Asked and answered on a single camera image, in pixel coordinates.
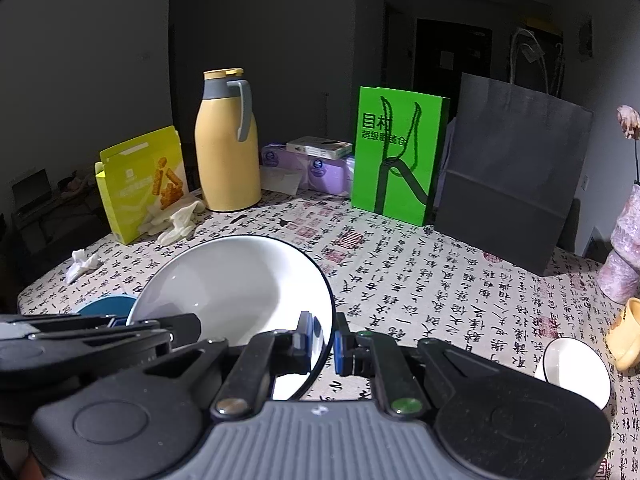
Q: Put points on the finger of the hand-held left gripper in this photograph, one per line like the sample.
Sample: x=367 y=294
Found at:
x=165 y=327

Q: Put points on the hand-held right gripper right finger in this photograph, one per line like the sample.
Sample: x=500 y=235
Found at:
x=342 y=347

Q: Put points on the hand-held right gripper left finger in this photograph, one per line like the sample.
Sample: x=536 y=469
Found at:
x=304 y=345

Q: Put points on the blue ribbed bowl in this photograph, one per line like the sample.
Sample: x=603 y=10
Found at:
x=107 y=305

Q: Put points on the white bowl with black rim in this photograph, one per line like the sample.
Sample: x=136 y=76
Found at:
x=570 y=370
x=225 y=285

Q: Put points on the crumpled white tissue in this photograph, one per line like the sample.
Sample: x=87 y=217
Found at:
x=82 y=265

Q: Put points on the calligraphy print tablecloth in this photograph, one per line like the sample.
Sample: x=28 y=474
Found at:
x=425 y=290

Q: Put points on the white disposable gloves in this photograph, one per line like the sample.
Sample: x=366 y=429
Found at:
x=175 y=222

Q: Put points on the yellow snack box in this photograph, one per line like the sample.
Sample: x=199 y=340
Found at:
x=135 y=185

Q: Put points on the purple wet wipes pack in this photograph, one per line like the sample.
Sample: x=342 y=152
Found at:
x=277 y=170
x=327 y=175

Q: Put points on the open laptop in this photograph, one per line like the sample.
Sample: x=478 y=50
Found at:
x=31 y=190

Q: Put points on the yellow thermos jug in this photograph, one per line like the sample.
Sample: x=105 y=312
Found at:
x=225 y=160

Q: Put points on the green paper bag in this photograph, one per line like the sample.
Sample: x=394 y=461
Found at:
x=395 y=160

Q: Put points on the small white carton box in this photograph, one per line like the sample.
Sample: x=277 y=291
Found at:
x=320 y=147

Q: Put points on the dark grey paper bag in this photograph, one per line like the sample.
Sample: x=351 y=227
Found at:
x=510 y=170

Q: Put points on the yellow mug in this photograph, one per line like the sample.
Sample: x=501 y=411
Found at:
x=627 y=335

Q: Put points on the purple ceramic vase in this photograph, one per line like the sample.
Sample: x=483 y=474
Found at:
x=622 y=255

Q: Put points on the dried pink roses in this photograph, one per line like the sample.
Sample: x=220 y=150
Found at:
x=629 y=122

